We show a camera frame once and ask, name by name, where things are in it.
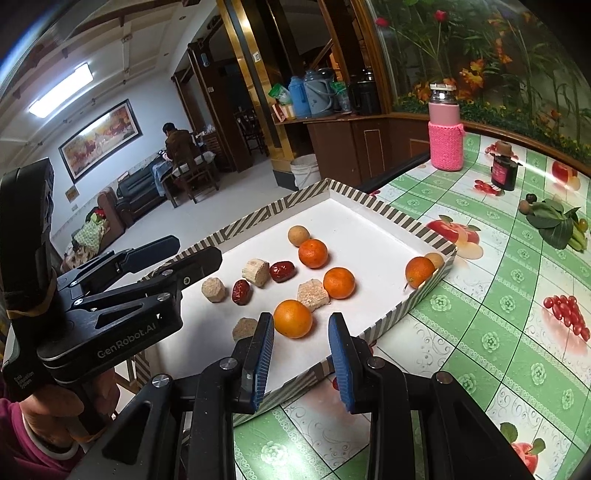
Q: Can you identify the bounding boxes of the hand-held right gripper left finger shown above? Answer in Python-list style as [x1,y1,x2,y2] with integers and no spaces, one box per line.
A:
[69,312,275,480]

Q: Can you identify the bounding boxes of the green patterned cloth pile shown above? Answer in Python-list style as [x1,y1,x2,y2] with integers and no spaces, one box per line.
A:
[71,210,109,254]

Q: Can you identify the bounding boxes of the grey-blue thermos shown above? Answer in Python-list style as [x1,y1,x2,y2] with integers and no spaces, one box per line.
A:
[303,68,336,117]

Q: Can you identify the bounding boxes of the white bucket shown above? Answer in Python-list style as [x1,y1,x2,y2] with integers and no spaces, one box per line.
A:
[290,154,321,190]

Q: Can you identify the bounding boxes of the bottle with pink knit sleeve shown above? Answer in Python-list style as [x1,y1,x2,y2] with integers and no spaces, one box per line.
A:
[427,83,464,172]

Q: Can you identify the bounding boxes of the person's left hand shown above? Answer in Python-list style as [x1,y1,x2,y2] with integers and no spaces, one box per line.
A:
[21,369,122,449]

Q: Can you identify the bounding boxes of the green plastic bag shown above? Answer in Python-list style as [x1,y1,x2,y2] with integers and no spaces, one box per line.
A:
[330,80,352,114]

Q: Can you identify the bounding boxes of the brown armchair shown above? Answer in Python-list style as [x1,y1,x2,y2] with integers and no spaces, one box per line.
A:
[97,187,127,241]

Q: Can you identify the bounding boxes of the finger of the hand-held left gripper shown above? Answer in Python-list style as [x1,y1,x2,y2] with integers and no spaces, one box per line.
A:
[64,246,223,321]
[56,235,181,291]

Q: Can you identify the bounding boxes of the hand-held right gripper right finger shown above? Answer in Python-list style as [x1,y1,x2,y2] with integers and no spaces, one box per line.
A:
[328,312,532,480]

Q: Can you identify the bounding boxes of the dark wooden chair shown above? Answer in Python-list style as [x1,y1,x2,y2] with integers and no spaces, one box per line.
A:
[235,108,269,155]

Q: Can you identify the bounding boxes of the orange with stem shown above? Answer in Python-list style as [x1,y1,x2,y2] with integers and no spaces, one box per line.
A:
[404,256,436,292]

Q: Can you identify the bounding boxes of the green leaves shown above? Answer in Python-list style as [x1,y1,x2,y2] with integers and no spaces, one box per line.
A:
[526,198,589,252]

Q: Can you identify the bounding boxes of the wooden cabinet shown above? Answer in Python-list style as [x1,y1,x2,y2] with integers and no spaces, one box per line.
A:
[272,113,432,188]

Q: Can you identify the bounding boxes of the framed wall painting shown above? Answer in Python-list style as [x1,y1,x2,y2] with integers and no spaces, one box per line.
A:
[58,99,141,183]

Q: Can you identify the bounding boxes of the dark jar with pink label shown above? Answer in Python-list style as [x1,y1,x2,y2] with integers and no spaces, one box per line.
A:
[489,141,522,191]

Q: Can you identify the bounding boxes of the black leather sofa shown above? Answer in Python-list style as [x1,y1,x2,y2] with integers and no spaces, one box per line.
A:
[115,168,164,222]

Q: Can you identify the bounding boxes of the person's left forearm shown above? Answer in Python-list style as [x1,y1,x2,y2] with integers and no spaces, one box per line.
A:
[0,399,86,480]

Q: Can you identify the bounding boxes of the black kettle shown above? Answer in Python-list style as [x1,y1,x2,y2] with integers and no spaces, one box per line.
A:
[348,67,382,116]

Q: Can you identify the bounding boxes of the beige rice cake chunk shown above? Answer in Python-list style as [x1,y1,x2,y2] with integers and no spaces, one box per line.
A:
[201,277,227,304]
[297,278,332,313]
[232,317,258,343]
[241,258,270,288]

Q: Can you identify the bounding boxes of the green fruit-print tablecloth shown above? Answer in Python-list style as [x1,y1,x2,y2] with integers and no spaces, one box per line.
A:
[233,131,591,480]

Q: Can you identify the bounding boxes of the blue thermos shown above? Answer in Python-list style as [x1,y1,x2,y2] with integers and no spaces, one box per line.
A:
[288,76,310,118]

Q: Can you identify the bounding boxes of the striped-rim white box tray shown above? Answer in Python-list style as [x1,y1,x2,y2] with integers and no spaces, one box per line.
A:
[131,179,459,428]

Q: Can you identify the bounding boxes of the ceiling light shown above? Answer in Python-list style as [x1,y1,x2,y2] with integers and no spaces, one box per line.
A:
[28,62,93,116]

